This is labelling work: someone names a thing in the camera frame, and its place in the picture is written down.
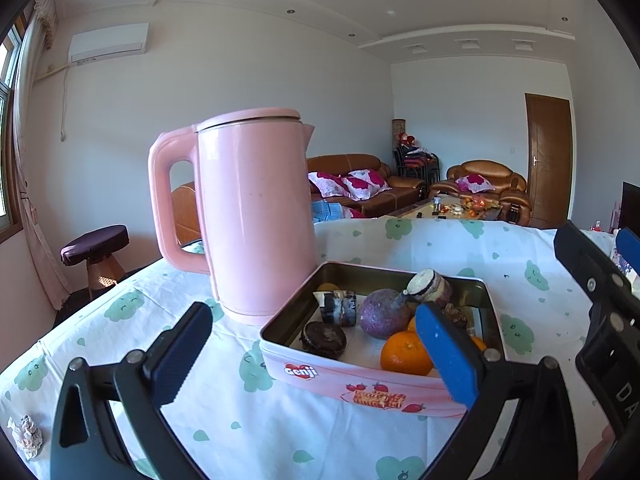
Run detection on brown leather sofa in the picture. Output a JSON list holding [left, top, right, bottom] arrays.
[[306, 154, 428, 218]]

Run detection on pink floral pillow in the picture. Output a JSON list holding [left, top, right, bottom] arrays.
[[456, 174, 497, 193], [309, 171, 353, 198], [347, 170, 392, 202]]

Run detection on purple radish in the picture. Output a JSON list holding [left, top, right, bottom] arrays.
[[359, 287, 418, 341]]

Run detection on purple cushioned wicker stool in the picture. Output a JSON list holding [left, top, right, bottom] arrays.
[[60, 225, 130, 302]]

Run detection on assorted snacks pile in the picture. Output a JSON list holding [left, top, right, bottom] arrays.
[[450, 196, 501, 216]]

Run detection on large orange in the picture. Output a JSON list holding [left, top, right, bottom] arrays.
[[380, 330, 435, 376]]

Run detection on orange leather chair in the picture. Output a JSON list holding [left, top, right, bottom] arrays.
[[171, 181, 206, 248]]

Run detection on white air conditioner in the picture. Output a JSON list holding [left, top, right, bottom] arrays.
[[68, 22, 151, 65]]

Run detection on blue plaid blanket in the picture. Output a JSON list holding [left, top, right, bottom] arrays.
[[312, 199, 368, 223]]

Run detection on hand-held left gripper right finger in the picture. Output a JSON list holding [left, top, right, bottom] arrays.
[[415, 301, 581, 480]]

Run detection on stacked black chairs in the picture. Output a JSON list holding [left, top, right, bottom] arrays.
[[393, 145, 441, 188]]

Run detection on wooden coffee table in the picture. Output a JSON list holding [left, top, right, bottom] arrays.
[[385, 195, 503, 222]]

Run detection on pink kettle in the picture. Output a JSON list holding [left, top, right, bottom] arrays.
[[147, 107, 317, 325]]

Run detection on window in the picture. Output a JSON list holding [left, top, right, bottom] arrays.
[[0, 25, 26, 231]]

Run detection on brown leather armchair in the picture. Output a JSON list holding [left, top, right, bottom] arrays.
[[430, 160, 531, 226]]

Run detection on black television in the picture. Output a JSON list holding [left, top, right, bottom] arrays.
[[620, 181, 640, 241]]

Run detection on brown wooden door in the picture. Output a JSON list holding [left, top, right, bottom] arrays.
[[524, 92, 573, 228]]

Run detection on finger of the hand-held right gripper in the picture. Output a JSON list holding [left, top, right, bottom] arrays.
[[553, 220, 633, 306], [616, 227, 640, 281]]

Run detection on pink tin box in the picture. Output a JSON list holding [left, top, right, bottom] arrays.
[[259, 261, 503, 418]]

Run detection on crumpled paper scrap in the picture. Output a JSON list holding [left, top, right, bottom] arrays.
[[7, 415, 43, 461]]

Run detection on dark wrinkled passion fruit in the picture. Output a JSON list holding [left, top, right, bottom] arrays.
[[300, 321, 347, 359]]

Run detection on white cloud-print tablecloth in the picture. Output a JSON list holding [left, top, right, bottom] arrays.
[[0, 217, 640, 480]]

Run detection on person's right hand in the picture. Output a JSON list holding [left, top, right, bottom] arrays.
[[582, 425, 621, 480]]

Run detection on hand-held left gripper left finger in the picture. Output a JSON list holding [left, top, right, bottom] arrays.
[[50, 301, 214, 480]]

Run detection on pale pink curtain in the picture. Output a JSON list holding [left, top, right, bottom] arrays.
[[12, 0, 73, 311]]

